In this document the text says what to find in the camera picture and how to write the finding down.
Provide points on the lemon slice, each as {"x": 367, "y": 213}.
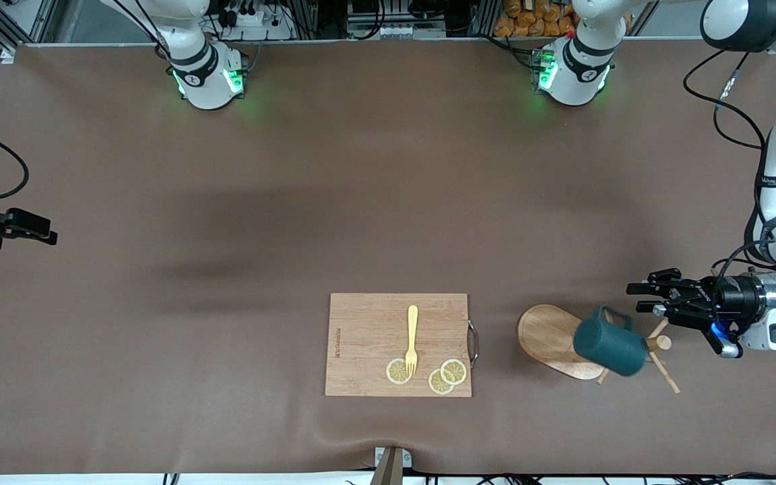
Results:
{"x": 436, "y": 385}
{"x": 457, "y": 370}
{"x": 395, "y": 372}

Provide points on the yellow fork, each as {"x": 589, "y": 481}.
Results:
{"x": 413, "y": 323}

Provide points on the dark teal mug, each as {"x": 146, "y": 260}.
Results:
{"x": 610, "y": 350}

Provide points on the white power strip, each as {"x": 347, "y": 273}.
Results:
{"x": 253, "y": 27}

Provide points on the wooden mug tree rack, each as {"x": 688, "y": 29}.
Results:
{"x": 550, "y": 337}

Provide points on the wooden cutting board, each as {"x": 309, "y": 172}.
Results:
{"x": 361, "y": 337}

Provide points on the aluminium frame profile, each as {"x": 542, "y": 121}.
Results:
{"x": 48, "y": 20}

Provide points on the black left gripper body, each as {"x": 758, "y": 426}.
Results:
{"x": 737, "y": 296}

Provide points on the orange snack packets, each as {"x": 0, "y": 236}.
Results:
{"x": 529, "y": 23}

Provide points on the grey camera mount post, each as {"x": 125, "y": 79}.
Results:
{"x": 391, "y": 468}

